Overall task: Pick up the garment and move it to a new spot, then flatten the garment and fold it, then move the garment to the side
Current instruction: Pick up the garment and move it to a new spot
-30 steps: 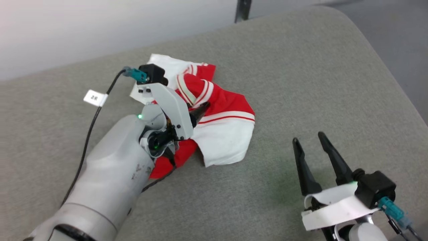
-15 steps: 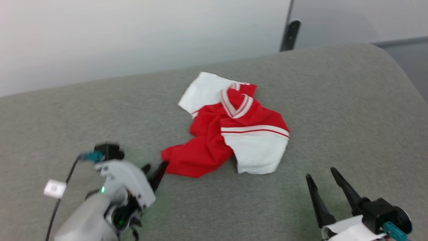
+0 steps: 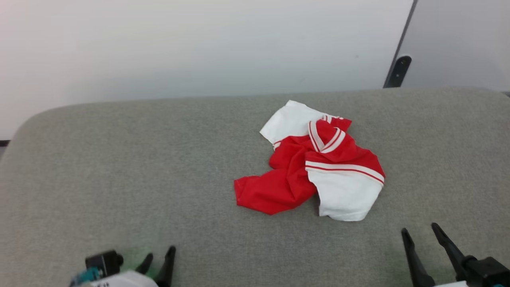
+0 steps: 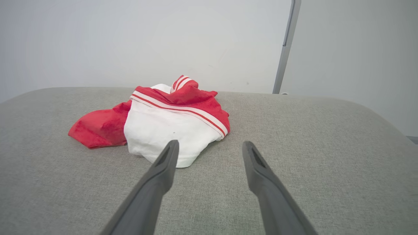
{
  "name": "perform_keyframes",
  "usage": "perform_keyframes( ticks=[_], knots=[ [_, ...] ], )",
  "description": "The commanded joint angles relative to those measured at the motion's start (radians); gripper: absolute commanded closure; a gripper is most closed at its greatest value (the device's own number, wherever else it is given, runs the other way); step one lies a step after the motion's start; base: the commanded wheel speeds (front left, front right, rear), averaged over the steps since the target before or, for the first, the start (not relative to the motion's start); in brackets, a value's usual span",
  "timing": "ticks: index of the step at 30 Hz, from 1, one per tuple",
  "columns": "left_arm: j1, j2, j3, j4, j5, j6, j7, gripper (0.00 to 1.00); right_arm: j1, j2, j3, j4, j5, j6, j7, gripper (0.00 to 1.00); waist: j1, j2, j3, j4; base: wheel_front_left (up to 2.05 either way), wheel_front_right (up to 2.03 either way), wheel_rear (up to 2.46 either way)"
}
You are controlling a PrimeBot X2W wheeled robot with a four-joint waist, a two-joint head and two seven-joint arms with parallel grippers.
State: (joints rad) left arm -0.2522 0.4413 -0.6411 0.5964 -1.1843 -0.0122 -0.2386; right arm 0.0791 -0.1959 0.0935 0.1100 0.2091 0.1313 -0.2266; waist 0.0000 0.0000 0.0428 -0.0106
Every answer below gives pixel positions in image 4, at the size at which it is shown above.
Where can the grey fabric sofa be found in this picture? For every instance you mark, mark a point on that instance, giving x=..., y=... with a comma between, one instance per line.
x=326, y=147

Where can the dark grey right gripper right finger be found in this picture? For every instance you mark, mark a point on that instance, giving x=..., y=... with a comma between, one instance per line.
x=274, y=202

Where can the red and white t-shirt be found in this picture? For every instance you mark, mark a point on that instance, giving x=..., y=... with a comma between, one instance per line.
x=156, y=127

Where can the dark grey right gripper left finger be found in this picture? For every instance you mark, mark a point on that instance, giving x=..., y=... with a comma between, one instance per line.
x=147, y=195

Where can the grey metal pole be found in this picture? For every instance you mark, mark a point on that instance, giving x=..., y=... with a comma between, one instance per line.
x=287, y=42

